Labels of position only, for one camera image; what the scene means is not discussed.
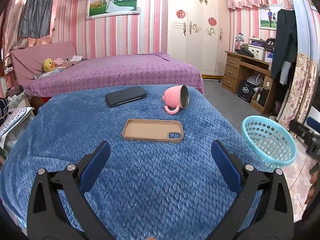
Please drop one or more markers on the cream wardrobe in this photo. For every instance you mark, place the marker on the cream wardrobe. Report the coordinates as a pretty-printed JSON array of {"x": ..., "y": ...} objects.
[{"x": 198, "y": 33}]

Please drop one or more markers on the tan phone case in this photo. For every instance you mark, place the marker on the tan phone case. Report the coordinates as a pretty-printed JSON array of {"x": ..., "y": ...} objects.
[{"x": 153, "y": 130}]

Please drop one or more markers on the purple dotted bed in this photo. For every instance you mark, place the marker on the purple dotted bed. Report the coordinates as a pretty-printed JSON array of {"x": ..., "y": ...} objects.
[{"x": 126, "y": 70}]

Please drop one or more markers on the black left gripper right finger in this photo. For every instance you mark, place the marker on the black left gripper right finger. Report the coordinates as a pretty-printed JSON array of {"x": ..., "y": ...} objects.
[{"x": 262, "y": 208}]

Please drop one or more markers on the black box under desk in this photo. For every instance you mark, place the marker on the black box under desk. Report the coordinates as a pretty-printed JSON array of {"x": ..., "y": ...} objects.
[{"x": 246, "y": 91}]

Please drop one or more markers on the white storage box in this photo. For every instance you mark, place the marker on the white storage box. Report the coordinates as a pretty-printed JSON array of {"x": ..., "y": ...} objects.
[{"x": 258, "y": 52}]

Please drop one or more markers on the person's right hand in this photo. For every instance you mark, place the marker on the person's right hand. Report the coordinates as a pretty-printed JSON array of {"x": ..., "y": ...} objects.
[{"x": 311, "y": 192}]

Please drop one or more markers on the light blue plastic basket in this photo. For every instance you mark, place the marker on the light blue plastic basket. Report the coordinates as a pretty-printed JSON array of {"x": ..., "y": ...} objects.
[{"x": 270, "y": 141}]

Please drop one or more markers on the black phone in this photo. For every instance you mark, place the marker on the black phone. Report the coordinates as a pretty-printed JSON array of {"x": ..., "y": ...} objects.
[{"x": 124, "y": 96}]

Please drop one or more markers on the blue textured blanket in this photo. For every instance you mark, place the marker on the blue textured blanket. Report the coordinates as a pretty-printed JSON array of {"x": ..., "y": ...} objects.
[{"x": 146, "y": 189}]

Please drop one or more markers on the grey hanging cloth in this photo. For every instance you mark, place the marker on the grey hanging cloth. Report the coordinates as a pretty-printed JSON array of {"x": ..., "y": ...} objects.
[{"x": 35, "y": 19}]

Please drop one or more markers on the dark hanging coat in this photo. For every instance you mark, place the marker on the dark hanging coat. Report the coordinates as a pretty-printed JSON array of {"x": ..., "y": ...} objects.
[{"x": 286, "y": 43}]

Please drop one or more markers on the small framed photo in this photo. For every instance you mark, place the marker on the small framed photo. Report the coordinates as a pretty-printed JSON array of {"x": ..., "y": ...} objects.
[{"x": 268, "y": 16}]

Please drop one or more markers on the pink metal-lined mug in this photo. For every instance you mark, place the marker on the pink metal-lined mug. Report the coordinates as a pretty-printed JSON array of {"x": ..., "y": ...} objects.
[{"x": 176, "y": 98}]

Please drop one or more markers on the pink headboard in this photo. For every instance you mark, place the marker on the pink headboard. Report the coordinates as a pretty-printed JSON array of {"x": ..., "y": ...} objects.
[{"x": 27, "y": 62}]

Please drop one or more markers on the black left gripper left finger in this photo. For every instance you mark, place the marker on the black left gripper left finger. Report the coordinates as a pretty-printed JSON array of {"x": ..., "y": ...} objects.
[{"x": 46, "y": 217}]

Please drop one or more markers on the yellow duck plush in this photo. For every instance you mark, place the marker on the yellow duck plush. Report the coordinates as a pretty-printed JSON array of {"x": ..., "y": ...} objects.
[{"x": 48, "y": 65}]

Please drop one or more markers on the framed wedding photo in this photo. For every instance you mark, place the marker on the framed wedding photo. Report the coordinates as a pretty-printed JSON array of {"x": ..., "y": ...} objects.
[{"x": 107, "y": 8}]

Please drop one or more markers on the floral curtain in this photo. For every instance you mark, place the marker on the floral curtain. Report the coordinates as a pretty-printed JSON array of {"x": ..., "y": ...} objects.
[{"x": 301, "y": 91}]

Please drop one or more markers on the wooden desk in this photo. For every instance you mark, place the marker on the wooden desk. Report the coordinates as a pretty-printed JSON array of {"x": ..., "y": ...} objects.
[{"x": 239, "y": 68}]

